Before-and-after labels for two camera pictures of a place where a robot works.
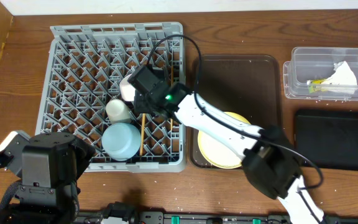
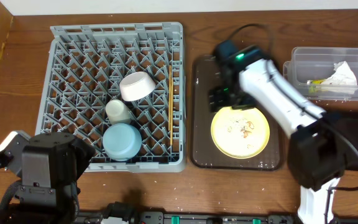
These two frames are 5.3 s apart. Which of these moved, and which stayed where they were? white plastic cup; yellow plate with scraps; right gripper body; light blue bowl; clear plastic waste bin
Moved: yellow plate with scraps; right gripper body
Stayed: clear plastic waste bin; white plastic cup; light blue bowl
